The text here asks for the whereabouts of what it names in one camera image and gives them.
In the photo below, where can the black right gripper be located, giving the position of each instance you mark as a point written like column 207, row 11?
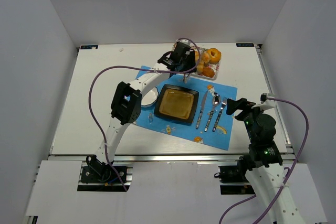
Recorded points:
column 241, row 107

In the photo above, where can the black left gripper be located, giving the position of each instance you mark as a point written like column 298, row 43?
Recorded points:
column 182, row 67

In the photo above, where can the long striped croissant bread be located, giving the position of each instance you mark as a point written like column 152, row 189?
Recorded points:
column 200, row 62

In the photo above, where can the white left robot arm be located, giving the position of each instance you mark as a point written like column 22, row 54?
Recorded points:
column 126, row 103

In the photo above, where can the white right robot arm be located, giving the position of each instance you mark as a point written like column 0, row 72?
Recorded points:
column 263, row 166

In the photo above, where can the dark brown bread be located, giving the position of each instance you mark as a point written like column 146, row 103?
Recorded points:
column 208, row 72

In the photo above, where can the small orange bun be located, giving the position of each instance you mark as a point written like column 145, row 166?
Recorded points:
column 206, row 57

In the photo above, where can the floral serving tray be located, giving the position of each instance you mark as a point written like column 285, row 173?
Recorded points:
column 215, row 67

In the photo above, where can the glazed bagel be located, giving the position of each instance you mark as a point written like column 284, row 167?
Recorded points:
column 214, row 55

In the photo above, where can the black square plate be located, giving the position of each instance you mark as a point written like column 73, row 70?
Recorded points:
column 177, row 103

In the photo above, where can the blue cartoon placemat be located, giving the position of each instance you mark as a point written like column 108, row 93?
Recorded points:
column 218, row 139

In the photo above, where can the right blue corner label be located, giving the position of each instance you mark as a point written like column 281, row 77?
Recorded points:
column 243, row 44

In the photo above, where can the blue corner label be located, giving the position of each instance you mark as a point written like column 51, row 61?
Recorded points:
column 243, row 44
column 88, row 47

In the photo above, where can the white scalloped bowl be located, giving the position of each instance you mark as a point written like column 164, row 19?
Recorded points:
column 150, row 98

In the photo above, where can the left blue corner label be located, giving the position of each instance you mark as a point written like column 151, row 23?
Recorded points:
column 88, row 47

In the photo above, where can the fork patterned handle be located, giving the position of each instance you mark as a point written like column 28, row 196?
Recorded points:
column 223, row 105

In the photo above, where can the table knife patterned handle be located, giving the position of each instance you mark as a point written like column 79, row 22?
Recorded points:
column 201, row 110

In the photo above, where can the spoon patterned handle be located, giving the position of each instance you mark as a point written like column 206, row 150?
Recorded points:
column 215, row 102

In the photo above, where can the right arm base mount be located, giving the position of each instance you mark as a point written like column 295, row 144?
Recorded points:
column 232, row 177

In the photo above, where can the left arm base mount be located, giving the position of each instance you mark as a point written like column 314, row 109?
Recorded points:
column 101, row 177

